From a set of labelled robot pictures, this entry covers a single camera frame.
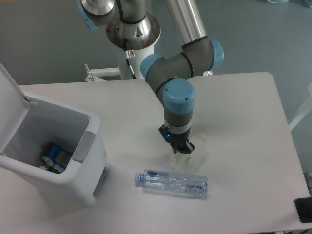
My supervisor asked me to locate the blue snack package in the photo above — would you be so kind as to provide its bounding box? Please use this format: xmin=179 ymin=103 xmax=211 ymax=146
xmin=39 ymin=142 xmax=73 ymax=174

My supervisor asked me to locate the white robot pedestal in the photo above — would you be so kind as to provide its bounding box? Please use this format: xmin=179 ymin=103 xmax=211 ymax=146
xmin=84 ymin=12 xmax=161 ymax=82

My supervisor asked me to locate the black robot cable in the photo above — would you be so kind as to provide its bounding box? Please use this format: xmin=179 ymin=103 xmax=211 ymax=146
xmin=123 ymin=38 xmax=137 ymax=80

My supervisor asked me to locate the clear plastic wrapper trash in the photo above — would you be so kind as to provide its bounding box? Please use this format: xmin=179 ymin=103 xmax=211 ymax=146
xmin=170 ymin=133 xmax=208 ymax=174

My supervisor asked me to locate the black object at table edge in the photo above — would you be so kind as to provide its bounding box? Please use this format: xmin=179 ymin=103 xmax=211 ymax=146
xmin=294 ymin=197 xmax=312 ymax=223

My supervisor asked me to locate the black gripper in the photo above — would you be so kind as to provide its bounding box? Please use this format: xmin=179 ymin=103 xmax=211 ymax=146
xmin=158 ymin=124 xmax=195 ymax=154

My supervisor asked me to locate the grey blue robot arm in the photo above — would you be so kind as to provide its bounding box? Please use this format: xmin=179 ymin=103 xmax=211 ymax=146
xmin=77 ymin=0 xmax=224 ymax=154

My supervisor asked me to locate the white trash can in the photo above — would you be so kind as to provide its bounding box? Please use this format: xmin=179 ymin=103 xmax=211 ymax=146
xmin=0 ymin=67 xmax=109 ymax=205

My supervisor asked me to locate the clear plastic water bottle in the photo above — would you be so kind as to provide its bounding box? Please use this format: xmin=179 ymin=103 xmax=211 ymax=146
xmin=134 ymin=169 xmax=208 ymax=199

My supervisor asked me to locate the white table leg frame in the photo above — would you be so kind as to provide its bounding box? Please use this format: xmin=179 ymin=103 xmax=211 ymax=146
xmin=288 ymin=83 xmax=312 ymax=131

